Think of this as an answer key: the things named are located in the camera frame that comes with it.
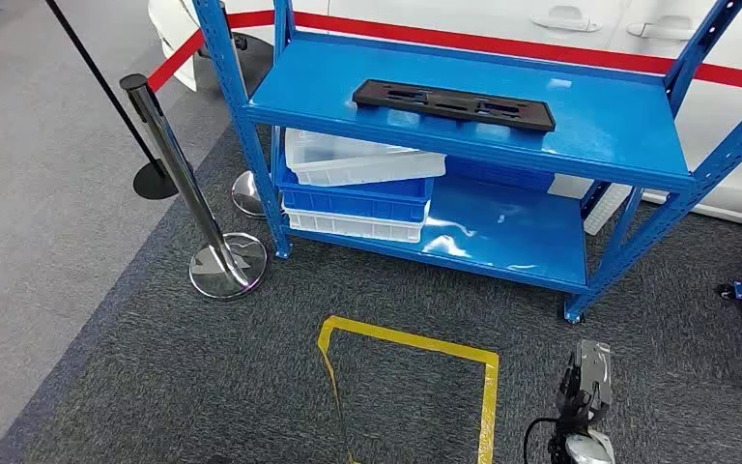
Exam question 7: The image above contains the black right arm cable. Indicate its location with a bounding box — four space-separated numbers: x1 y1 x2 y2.
523 417 561 464

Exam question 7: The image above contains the black stanchion post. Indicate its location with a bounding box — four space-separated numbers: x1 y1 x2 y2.
44 0 181 201

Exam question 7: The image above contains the long black plastic part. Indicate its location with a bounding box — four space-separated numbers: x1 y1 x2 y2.
352 79 557 133

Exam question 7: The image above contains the white ribbed plastic crate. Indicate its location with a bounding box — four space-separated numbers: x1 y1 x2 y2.
281 201 431 245

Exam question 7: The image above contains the blue plastic crate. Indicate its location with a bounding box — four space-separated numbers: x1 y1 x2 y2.
273 157 435 224

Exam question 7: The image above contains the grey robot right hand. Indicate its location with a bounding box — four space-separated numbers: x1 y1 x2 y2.
555 339 614 438

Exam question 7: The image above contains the chrome stanchion post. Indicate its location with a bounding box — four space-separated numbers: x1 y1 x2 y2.
216 0 271 220
119 73 270 301

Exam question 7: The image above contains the blue metal shelf rack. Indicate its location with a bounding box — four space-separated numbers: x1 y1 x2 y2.
191 0 742 325

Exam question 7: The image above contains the yellow floor tape square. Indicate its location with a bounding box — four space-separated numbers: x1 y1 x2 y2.
317 314 500 464

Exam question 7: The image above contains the red barrier belt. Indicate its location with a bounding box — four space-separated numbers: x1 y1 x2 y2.
147 9 742 94

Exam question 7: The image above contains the white car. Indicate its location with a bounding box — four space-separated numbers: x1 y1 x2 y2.
147 0 742 232

